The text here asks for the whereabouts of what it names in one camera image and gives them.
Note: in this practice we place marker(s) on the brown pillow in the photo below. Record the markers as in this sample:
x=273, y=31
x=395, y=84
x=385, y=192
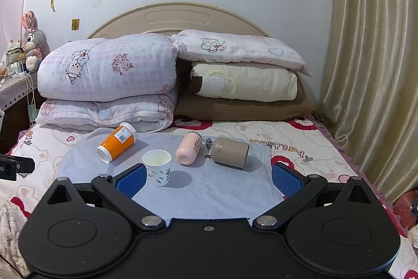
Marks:
x=241, y=109

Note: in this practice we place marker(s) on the pink checked pillow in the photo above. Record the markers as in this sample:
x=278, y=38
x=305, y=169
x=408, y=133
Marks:
x=241, y=47

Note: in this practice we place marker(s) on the grey plush rabbit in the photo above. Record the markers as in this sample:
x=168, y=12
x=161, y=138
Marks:
x=32, y=38

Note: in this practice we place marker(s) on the beige fleece blanket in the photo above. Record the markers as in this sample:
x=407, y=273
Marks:
x=9, y=233

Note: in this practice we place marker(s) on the nightstand with patterned cloth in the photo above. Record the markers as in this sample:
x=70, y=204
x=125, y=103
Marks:
x=13, y=91

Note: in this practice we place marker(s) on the yellow wall sticker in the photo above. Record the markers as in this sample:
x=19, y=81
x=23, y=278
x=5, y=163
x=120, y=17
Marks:
x=75, y=24

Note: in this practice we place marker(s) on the small white device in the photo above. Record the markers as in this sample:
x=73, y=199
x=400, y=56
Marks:
x=15, y=69

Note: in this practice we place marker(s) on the pink hanging cloth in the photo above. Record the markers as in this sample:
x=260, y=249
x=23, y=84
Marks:
x=13, y=4

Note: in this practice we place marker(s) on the orange cup with white label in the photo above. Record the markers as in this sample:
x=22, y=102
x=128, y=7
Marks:
x=119, y=141

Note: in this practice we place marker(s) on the green face mask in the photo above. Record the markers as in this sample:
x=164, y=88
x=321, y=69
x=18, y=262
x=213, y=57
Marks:
x=32, y=114

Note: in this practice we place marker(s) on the cream curtain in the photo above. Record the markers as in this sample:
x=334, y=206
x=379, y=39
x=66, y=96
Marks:
x=372, y=53

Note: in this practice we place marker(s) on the taupe cup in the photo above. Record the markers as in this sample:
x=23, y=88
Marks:
x=230, y=153

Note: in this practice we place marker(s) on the white paper cup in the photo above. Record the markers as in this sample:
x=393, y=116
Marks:
x=158, y=169

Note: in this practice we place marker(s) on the beige headboard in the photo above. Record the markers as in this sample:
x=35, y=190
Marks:
x=178, y=17

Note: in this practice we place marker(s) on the light blue quilted mat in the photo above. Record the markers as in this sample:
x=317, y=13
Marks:
x=209, y=190

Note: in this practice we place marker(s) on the pink bottle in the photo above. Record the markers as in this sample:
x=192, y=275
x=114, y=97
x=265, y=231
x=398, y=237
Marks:
x=188, y=148

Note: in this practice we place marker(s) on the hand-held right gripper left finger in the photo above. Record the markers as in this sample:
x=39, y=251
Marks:
x=132, y=181

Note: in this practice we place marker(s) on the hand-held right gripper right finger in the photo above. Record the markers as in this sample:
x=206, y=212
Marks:
x=287, y=180

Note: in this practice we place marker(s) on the red printed bag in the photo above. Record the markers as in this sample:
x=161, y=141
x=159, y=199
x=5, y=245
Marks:
x=406, y=205

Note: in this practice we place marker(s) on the pink checked folded quilt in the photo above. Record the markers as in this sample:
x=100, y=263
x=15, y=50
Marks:
x=107, y=76

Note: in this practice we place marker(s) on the cream folded blanket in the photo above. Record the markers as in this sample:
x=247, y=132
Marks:
x=258, y=84

